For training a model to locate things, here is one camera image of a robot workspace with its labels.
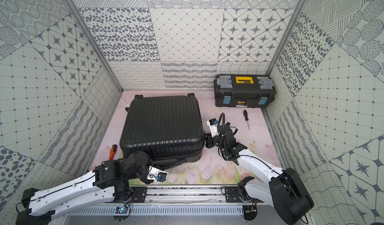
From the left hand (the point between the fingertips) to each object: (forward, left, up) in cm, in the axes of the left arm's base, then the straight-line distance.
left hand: (164, 168), depth 70 cm
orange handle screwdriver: (+12, +35, -10) cm, 38 cm away
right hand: (+19, -19, -3) cm, 28 cm away
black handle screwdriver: (+43, -49, -12) cm, 66 cm away
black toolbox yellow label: (+50, -46, +4) cm, 68 cm away
